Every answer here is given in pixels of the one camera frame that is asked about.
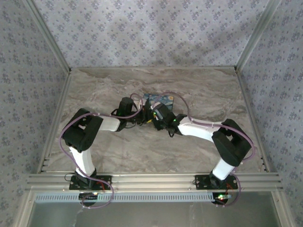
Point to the black right controller board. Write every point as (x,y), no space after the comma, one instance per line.
(221,200)

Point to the grey metal panel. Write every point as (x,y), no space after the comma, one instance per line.
(154,215)

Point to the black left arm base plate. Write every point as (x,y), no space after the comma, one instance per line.
(106,183)

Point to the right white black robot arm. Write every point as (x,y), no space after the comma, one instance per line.
(232,144)

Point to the aluminium frame post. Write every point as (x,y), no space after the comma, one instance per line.
(47,35)
(258,35)

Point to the blue starry night print box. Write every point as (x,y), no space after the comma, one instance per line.
(165,100)

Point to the black controller board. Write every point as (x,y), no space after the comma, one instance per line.
(221,200)
(88,200)

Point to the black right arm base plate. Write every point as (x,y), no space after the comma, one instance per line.
(202,182)

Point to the aluminium mounting rail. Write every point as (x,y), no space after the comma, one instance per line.
(154,180)

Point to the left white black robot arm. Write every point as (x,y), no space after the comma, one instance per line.
(82,132)

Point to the aluminium table side rail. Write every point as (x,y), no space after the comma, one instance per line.
(60,104)
(247,104)

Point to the black left controller board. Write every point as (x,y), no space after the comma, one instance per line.
(88,200)

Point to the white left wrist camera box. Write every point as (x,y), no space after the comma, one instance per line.
(141,102)

